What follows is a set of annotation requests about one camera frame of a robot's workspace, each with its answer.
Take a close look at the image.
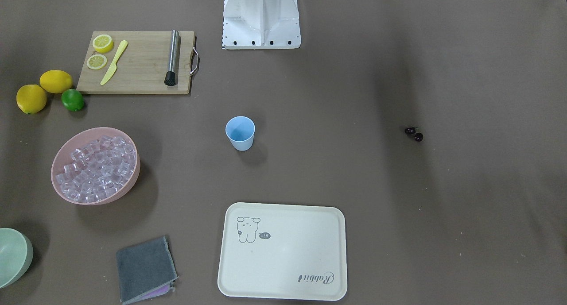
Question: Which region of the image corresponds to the lemon half upper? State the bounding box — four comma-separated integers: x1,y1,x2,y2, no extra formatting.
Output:
92,34,114,54

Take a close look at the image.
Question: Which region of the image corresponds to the steel muddler black tip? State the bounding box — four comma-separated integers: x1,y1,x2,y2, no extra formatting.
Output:
164,30,180,87

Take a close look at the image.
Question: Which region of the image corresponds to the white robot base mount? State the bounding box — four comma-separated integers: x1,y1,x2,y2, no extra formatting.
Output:
221,0,302,50

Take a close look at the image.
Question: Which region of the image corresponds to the yellow plastic knife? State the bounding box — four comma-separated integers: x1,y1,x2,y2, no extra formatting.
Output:
100,40,129,85

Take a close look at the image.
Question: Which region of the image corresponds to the dark cherries pair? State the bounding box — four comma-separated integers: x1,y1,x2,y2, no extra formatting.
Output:
404,126,424,142

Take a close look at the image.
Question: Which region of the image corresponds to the green lime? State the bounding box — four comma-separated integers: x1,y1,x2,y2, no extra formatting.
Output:
61,89,85,112

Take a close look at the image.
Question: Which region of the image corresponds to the bamboo cutting board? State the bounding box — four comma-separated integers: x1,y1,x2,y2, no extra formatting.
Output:
77,31,199,95

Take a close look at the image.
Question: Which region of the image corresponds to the pink bowl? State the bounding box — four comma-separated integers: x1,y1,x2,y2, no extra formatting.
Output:
51,127,141,205

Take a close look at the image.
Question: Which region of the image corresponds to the cream rabbit tray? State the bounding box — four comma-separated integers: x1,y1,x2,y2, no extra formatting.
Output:
217,202,348,301

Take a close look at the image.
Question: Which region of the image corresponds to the lemon slice lower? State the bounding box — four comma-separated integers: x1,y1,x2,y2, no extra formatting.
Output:
86,54,108,70

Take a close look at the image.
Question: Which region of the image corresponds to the light blue plastic cup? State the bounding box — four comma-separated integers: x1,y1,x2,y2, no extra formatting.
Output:
225,116,256,151

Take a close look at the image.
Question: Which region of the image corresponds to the mint green bowl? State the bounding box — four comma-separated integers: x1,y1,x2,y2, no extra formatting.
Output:
0,228,34,288

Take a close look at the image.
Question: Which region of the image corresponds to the pile of clear ice cubes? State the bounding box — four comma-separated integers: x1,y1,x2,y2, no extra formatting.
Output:
56,136,136,203

